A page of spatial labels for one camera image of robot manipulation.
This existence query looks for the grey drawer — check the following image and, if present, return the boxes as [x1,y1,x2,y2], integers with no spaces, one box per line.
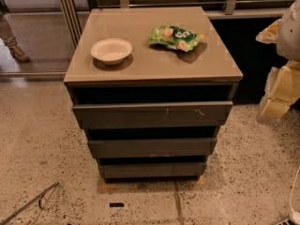
[73,101,233,129]
[88,138,217,158]
[98,162,206,179]

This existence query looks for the green snack bag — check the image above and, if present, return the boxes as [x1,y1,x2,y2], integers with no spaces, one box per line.
[148,25,205,53]

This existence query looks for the white paper bowl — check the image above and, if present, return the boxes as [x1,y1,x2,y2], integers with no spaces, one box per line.
[90,38,132,65]

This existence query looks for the white cable with plug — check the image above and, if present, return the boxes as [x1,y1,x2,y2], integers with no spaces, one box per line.
[275,166,300,225]

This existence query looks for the metal rod on floor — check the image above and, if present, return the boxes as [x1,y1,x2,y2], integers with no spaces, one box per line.
[0,182,59,225]

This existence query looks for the grey top drawer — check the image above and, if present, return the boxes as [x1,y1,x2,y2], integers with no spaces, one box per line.
[73,101,233,129]

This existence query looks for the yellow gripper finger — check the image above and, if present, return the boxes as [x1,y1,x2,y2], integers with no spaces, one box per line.
[256,19,281,44]
[261,61,300,120]

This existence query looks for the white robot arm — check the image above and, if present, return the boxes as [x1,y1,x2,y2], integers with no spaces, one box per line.
[256,0,300,124]

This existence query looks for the grey bottom drawer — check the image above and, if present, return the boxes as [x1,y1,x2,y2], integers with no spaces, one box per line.
[98,162,206,179]

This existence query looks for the grey drawer cabinet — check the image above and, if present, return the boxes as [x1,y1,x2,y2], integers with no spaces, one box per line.
[64,7,243,166]

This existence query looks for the person leg with shoe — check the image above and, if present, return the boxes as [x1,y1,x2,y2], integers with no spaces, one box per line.
[0,0,30,63]

